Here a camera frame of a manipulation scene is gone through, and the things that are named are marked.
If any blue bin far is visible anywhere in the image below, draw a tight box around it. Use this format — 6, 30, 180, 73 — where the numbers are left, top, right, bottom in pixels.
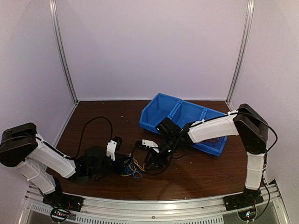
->
139, 93, 182, 134

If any red cable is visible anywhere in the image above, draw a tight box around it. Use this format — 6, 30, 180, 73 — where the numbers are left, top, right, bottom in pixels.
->
205, 137, 222, 147

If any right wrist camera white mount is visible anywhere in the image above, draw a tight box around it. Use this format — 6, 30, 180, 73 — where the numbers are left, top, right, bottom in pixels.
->
135, 139, 159, 153

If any blue bin near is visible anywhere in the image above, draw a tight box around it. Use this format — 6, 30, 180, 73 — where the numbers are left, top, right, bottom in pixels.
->
192, 108, 227, 157

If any aluminium frame post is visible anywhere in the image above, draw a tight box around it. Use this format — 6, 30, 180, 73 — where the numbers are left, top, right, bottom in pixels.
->
49, 0, 79, 104
225, 0, 255, 110

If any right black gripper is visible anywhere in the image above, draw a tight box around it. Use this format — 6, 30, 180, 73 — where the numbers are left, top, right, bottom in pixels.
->
144, 135, 179, 171

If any blue cable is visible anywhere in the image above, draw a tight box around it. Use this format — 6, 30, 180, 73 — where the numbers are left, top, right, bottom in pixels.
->
120, 153, 143, 180

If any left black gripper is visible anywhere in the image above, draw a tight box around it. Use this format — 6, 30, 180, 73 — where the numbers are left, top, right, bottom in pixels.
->
89, 153, 133, 178

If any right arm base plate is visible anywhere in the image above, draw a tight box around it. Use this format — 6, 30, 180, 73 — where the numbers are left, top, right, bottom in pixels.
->
223, 192, 263, 211

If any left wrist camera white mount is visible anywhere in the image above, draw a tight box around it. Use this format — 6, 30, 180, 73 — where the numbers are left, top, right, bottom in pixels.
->
106, 140, 117, 161

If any left aluminium frame post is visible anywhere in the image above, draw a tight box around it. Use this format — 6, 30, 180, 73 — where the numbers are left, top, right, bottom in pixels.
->
49, 0, 79, 104

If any blue bin middle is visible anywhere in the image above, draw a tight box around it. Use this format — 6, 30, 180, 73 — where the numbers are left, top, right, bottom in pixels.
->
169, 100, 206, 128

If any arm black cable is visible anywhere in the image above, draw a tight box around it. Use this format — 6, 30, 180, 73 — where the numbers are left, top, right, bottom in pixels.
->
65, 116, 114, 161
130, 112, 279, 208

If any right aluminium frame post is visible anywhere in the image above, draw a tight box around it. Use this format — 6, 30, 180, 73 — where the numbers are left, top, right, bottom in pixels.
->
225, 0, 255, 110

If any yellow cable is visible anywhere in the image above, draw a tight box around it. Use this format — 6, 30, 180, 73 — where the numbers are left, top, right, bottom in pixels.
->
126, 153, 148, 175

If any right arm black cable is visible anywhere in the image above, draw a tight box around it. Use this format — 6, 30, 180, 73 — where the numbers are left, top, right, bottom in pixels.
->
130, 112, 279, 208

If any front aluminium rail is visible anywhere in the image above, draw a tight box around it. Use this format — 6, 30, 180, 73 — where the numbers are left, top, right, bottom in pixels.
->
16, 184, 291, 224

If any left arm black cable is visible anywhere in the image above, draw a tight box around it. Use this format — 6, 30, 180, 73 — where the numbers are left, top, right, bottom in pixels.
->
65, 116, 114, 161

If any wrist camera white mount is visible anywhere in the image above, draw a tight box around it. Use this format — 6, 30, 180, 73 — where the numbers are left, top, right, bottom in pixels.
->
106, 140, 117, 161
135, 139, 159, 153

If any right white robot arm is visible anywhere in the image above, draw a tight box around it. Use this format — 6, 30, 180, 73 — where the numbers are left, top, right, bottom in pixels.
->
142, 104, 269, 206

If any blue bin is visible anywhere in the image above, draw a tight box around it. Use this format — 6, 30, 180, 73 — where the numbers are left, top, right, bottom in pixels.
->
169, 100, 206, 128
139, 93, 182, 134
192, 108, 227, 157

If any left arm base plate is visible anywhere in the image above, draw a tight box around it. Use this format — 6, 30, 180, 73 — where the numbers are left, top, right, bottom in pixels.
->
43, 192, 84, 212

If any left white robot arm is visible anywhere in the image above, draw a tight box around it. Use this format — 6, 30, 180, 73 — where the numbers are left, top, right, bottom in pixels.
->
0, 122, 129, 208

